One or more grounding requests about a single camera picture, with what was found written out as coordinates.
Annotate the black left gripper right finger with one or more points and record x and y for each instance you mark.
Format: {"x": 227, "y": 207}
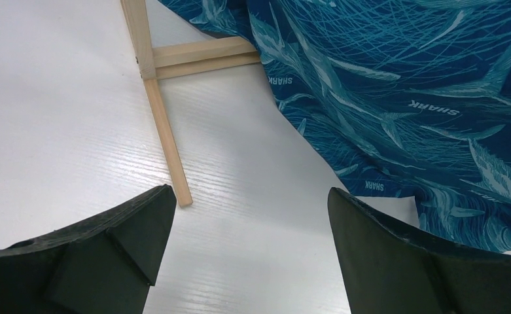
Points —
{"x": 389, "y": 266}

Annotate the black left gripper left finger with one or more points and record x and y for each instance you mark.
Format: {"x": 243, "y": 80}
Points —
{"x": 102, "y": 264}

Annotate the blue shark print shorts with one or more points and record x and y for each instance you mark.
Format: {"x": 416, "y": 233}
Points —
{"x": 401, "y": 98}

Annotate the wooden clothes rack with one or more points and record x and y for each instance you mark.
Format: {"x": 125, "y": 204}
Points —
{"x": 167, "y": 62}

